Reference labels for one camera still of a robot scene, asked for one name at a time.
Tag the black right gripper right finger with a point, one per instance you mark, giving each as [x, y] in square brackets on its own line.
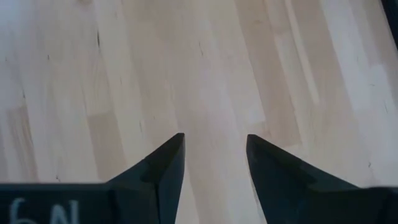
[295, 199]

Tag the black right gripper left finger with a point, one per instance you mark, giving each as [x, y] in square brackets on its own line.
[140, 199]

